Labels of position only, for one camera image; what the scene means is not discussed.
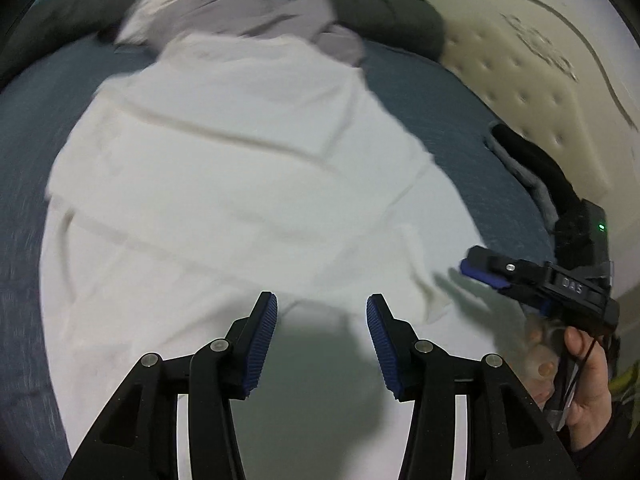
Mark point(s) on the cream tufted headboard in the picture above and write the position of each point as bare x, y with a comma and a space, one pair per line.
525, 85

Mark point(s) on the person's right forearm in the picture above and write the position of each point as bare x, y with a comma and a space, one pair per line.
615, 440

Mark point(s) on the yellow green plastic object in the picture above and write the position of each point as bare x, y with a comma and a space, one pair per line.
625, 385

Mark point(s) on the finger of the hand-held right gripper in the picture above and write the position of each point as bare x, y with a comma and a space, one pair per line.
482, 272
535, 299

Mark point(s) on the grey jacket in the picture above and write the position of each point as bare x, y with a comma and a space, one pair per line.
300, 15

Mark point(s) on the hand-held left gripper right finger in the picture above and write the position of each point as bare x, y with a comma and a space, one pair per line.
382, 350

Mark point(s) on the folded black grey garment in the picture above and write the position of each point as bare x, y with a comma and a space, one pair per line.
530, 160

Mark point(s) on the person's right hand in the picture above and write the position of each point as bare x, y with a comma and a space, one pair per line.
592, 385

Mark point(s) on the bed with blue sheet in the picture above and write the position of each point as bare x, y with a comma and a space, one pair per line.
440, 110

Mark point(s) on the cream crumpled garment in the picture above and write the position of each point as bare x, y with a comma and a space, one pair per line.
165, 0

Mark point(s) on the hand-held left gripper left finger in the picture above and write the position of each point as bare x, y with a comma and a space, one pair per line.
260, 345

